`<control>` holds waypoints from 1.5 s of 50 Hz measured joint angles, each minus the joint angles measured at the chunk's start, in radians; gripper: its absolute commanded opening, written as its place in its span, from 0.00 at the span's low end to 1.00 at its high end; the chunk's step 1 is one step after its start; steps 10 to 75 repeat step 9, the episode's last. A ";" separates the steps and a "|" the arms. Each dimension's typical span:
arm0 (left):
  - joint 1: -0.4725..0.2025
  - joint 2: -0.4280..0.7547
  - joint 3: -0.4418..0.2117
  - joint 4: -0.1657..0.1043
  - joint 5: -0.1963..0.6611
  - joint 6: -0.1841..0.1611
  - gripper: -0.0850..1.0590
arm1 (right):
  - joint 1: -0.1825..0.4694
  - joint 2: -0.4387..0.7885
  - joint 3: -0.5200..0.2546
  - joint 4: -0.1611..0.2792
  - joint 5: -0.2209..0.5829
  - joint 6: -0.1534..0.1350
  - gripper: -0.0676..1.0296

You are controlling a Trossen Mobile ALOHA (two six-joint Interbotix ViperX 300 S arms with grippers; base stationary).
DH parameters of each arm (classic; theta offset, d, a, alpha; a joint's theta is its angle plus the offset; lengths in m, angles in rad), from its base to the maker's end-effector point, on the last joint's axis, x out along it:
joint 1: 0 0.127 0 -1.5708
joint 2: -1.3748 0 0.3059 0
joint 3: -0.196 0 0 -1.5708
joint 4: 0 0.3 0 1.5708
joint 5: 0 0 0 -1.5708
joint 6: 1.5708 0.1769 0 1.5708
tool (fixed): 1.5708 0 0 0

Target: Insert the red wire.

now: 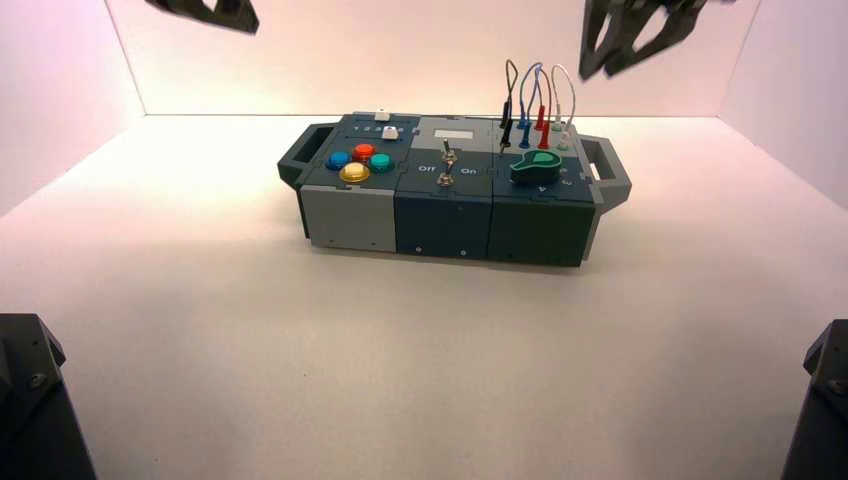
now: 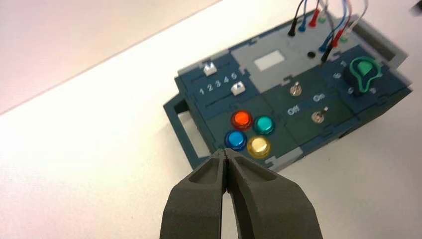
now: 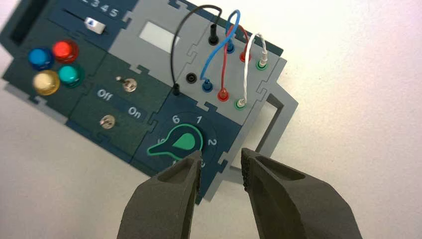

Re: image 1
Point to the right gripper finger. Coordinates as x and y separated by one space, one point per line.
682 23
588 60

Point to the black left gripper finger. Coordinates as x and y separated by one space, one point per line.
232 14

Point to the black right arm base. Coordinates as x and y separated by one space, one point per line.
825 411

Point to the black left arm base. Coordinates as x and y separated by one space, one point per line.
33 411

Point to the green rotary knob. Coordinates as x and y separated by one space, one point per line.
536 167

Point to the small white display window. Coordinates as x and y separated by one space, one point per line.
454 134

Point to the blue round push button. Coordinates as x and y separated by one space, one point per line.
338 160

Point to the small white slider knob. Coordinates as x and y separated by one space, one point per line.
382 116

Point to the red round push button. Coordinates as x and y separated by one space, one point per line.
364 152

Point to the large white slider knob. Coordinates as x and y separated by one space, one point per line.
390 133

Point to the yellow round push button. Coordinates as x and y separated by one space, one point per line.
354 173

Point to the green round push button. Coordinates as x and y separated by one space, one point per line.
381 162

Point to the grey and teal control box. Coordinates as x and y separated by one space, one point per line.
444 215

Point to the metal toggle switch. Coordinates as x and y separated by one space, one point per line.
448 152

